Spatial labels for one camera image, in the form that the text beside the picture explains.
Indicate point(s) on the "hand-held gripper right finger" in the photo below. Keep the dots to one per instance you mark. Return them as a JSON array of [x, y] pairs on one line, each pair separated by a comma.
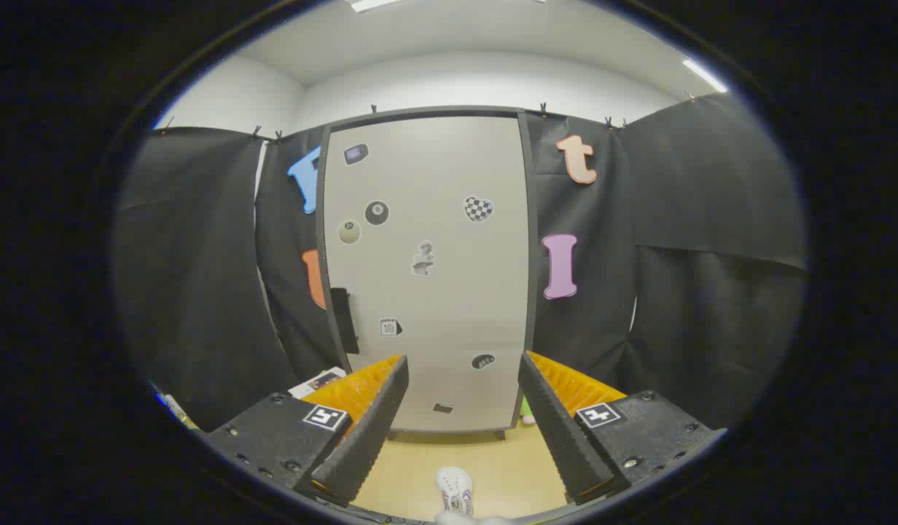
[[558, 437]]

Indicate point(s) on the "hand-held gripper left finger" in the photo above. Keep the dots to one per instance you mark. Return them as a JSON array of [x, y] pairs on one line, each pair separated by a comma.
[[369, 437]]

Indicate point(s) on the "white shoe with chevron stripes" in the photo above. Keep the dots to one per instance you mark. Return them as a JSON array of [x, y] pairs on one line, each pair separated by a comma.
[[455, 488]]

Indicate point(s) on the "green and pink plush toy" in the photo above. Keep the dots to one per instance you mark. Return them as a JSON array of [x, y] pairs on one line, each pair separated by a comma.
[[527, 417]]

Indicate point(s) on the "white book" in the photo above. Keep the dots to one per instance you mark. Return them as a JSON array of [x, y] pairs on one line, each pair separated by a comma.
[[314, 383]]

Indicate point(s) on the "white and gold box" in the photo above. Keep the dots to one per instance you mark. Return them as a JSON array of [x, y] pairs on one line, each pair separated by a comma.
[[179, 413]]

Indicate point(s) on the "black backdrop cloth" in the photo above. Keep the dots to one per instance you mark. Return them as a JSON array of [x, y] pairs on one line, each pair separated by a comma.
[[201, 255]]

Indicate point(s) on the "short ceiling light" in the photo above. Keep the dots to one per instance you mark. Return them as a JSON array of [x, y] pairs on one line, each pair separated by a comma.
[[704, 74]]

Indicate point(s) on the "long ceiling light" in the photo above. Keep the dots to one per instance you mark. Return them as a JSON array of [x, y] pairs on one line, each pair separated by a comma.
[[369, 4]]

